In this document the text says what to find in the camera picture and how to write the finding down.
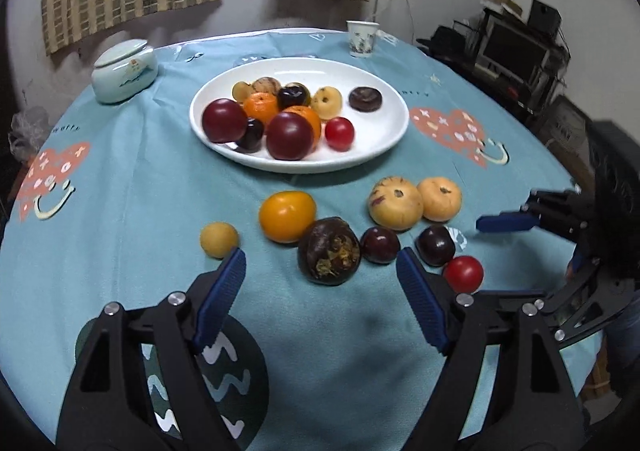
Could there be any red cherry tomato on plate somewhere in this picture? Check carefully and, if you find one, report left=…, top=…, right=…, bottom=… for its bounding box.
left=324, top=117, right=355, bottom=152

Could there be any orange persimmon fruit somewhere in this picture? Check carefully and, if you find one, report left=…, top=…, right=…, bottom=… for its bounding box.
left=258, top=191, right=317, bottom=244

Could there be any dark mangosteen on plate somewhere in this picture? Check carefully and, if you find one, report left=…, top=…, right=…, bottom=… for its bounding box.
left=277, top=82, right=311, bottom=111

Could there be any red cherry tomato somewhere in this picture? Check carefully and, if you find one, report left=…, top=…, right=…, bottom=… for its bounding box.
left=324, top=117, right=355, bottom=152
left=442, top=256, right=484, bottom=294

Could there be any small yellow round fruit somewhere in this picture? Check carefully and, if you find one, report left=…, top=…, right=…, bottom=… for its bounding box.
left=200, top=222, right=240, bottom=259

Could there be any yellow round fruit on plate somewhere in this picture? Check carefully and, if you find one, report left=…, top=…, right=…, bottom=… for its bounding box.
left=310, top=86, right=343, bottom=122

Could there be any crumpled plastic bag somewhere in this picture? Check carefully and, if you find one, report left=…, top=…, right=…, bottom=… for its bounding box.
left=8, top=106, right=52, bottom=163

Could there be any orange mandarin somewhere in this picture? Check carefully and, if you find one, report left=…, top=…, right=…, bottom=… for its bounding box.
left=284, top=105, right=322, bottom=146
left=243, top=92, right=280, bottom=126

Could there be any orange mandarin right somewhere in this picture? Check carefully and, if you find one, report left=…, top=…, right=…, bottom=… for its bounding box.
left=284, top=105, right=322, bottom=146

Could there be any large red plum front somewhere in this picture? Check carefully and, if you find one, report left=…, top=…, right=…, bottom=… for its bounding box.
left=266, top=112, right=314, bottom=160

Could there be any dark brown flat fruit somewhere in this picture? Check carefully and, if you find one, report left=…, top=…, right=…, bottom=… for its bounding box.
left=348, top=87, right=383, bottom=113

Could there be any dark brown passion fruit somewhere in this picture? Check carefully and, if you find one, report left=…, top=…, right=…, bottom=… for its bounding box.
left=297, top=217, right=361, bottom=286

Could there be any white oval plate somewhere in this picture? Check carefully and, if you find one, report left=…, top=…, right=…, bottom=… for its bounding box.
left=189, top=58, right=409, bottom=174

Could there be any black metal shelf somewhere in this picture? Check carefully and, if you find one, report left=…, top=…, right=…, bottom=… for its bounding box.
left=416, top=8, right=570, bottom=128

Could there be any white printed paper cup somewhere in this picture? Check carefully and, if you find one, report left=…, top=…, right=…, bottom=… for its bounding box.
left=347, top=21, right=380, bottom=58

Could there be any striped tan fruit on plate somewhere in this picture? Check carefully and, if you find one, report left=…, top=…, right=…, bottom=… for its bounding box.
left=252, top=77, right=281, bottom=96

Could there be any large red plum left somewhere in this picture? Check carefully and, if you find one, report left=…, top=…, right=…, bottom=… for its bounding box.
left=201, top=99, right=248, bottom=143

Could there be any small dark plum on plate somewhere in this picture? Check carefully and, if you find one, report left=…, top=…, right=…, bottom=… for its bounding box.
left=236, top=117, right=265, bottom=153

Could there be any orange mandarin left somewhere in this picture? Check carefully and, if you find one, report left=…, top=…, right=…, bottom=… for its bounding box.
left=243, top=92, right=280, bottom=126

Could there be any teal printed tablecloth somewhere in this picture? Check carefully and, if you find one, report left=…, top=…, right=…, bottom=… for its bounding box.
left=1, top=33, right=573, bottom=450

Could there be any black computer monitor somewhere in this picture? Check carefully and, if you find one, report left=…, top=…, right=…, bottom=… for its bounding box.
left=475, top=16, right=550, bottom=85

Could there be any large striped yellow melon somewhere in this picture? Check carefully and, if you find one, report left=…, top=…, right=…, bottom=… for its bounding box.
left=367, top=176, right=423, bottom=232

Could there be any large red plum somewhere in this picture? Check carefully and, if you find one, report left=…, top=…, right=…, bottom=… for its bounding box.
left=201, top=99, right=248, bottom=143
left=266, top=112, right=314, bottom=160

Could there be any small yellow fruit on plate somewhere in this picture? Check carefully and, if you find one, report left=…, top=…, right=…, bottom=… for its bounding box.
left=232, top=81, right=255, bottom=104

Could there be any smaller yellow orange melon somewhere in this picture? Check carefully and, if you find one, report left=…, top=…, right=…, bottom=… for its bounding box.
left=416, top=177, right=462, bottom=222

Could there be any pale green lidded jar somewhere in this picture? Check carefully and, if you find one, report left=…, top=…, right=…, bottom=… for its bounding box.
left=91, top=39, right=158, bottom=104

